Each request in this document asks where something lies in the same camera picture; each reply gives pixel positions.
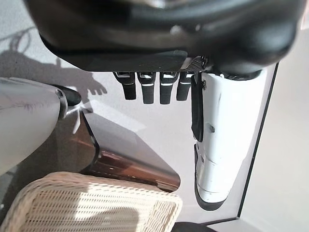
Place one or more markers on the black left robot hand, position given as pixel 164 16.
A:
pixel 157 31

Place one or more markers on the silver left robot leg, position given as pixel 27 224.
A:
pixel 26 116

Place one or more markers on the cream wicker basket tray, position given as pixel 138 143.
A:
pixel 72 200

